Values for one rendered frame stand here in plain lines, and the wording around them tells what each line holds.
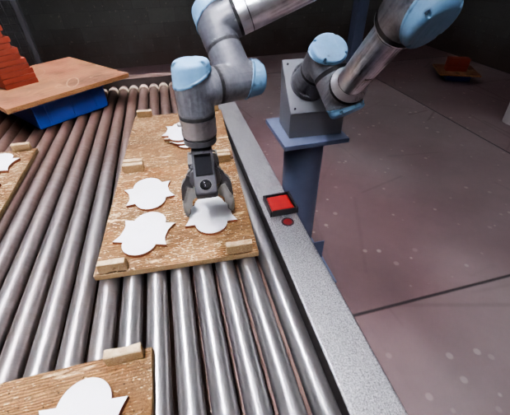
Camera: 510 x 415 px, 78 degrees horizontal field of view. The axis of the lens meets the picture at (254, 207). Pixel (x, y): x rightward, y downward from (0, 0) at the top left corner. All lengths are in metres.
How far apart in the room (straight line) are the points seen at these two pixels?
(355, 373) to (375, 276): 1.39
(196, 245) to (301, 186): 0.80
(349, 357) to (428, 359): 1.18
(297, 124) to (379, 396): 0.95
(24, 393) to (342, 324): 0.53
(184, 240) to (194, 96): 0.32
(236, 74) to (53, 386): 0.62
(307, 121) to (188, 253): 0.76
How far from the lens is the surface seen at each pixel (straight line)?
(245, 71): 0.69
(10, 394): 0.67
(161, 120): 1.34
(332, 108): 1.08
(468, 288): 2.13
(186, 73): 0.63
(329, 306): 0.66
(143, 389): 0.58
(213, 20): 0.74
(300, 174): 1.40
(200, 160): 0.69
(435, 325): 1.89
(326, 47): 1.12
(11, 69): 1.64
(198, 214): 0.80
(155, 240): 0.76
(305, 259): 0.72
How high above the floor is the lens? 1.45
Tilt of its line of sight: 39 degrees down
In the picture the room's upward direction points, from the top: 1 degrees counter-clockwise
